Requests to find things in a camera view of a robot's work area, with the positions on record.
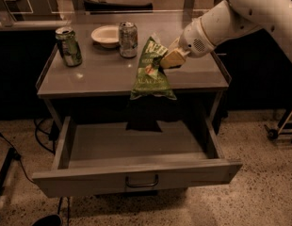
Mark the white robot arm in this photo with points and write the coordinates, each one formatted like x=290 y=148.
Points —
x=231 y=19

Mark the transparent acrylic barrier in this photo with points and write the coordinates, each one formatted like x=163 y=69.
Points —
x=89 y=0

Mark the green jalapeno chip bag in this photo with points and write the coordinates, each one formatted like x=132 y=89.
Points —
x=150 y=79

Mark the silver soda can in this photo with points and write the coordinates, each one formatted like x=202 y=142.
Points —
x=128 y=39

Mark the green soda can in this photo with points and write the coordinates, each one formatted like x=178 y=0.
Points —
x=68 y=46

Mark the white bowl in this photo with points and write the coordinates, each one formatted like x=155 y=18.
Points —
x=107 y=36

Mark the wheeled robot base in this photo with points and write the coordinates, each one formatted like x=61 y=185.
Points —
x=284 y=126

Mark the grey cabinet with table top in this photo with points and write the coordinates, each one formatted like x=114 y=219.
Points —
x=106 y=73

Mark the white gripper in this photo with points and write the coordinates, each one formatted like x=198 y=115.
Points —
x=192 y=41

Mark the metal drawer handle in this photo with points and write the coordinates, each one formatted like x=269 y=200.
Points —
x=140 y=182

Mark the open grey top drawer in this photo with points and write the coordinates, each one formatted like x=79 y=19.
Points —
x=94 y=159

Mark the black stand leg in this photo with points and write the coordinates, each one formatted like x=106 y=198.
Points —
x=11 y=155

